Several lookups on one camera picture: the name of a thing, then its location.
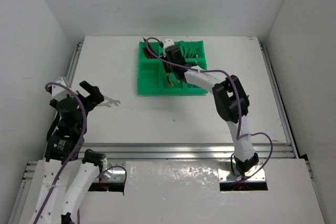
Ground green black precision screwdriver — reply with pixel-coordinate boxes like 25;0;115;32
189;48;198;58
185;48;191;58

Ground silver open-end wrench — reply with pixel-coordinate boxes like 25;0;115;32
97;102;111;107
103;95;121;106

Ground yellow handle needle-nose pliers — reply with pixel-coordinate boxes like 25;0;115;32
166;73;182;88

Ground red black box cutter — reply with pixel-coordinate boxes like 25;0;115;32
143;48;155;59

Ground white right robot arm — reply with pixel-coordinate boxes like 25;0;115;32
161;45;259;176

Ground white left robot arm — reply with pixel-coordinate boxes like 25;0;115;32
29;81;107;223

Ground green six-compartment bin tray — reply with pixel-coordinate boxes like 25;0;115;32
137;40;207;96

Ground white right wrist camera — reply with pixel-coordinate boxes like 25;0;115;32
162;37;175;50

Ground aluminium front rail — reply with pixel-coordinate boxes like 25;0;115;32
25;142;313;183

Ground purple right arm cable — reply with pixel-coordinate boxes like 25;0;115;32
145;37;274;184

